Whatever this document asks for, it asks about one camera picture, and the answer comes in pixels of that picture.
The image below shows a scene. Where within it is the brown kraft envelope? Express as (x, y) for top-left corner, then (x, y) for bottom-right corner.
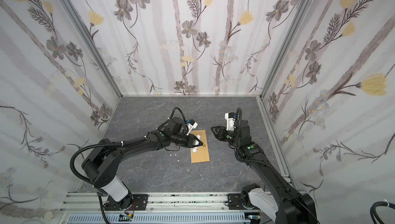
(190, 130), (210, 163)

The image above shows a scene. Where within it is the white glue stick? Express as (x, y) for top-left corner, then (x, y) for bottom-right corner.
(192, 135), (201, 153)

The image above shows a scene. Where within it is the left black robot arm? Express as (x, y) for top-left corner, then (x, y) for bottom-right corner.
(81, 117), (203, 203)

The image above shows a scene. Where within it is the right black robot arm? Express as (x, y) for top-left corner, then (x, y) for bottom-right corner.
(211, 120), (319, 224)

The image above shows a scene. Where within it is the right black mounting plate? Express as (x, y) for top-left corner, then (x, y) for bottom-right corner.
(225, 193), (258, 210)

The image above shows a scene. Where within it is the black mounting plate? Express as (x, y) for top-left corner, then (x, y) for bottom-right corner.
(225, 193), (258, 210)
(104, 193), (149, 211)

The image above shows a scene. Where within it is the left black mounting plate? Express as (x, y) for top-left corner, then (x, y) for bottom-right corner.
(104, 193), (149, 211)

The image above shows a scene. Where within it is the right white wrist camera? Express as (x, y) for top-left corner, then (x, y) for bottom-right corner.
(225, 112), (237, 131)

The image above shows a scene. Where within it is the left black corrugated cable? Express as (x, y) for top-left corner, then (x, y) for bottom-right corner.
(69, 142), (143, 224)

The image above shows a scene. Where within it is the white perforated cable duct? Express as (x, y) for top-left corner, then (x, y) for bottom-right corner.
(66, 213), (251, 224)

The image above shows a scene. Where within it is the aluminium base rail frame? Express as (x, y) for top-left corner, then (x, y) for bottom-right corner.
(54, 192), (275, 224)

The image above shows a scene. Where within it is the black cable bottom right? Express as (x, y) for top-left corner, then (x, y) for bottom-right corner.
(370, 200), (395, 224)

